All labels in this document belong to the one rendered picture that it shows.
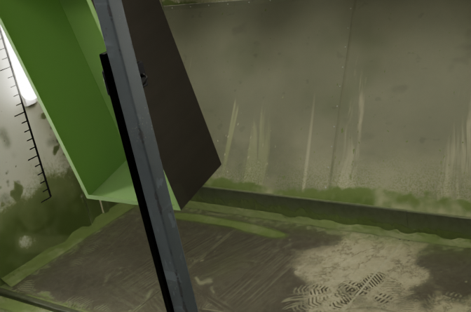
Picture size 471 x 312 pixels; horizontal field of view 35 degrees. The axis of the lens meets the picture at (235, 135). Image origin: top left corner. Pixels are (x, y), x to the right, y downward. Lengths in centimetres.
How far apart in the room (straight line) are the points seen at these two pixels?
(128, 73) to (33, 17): 166
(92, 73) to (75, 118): 24
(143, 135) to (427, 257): 186
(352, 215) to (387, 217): 19
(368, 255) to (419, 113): 72
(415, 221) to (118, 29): 212
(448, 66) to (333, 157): 72
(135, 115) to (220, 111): 242
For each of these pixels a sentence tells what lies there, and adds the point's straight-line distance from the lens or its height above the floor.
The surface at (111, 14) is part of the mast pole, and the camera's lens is 181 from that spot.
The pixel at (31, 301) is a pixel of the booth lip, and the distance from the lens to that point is 385.
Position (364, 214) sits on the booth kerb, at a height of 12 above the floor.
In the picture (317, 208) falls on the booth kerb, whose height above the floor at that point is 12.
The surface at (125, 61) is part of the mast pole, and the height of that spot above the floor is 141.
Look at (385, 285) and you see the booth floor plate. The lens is 327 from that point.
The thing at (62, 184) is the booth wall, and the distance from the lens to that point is 423.
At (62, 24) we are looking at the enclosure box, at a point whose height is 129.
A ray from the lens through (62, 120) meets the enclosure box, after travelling 355.
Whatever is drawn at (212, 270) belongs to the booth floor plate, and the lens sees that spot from 360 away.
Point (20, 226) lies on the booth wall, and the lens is 410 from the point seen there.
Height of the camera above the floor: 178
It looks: 19 degrees down
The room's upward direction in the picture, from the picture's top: 12 degrees counter-clockwise
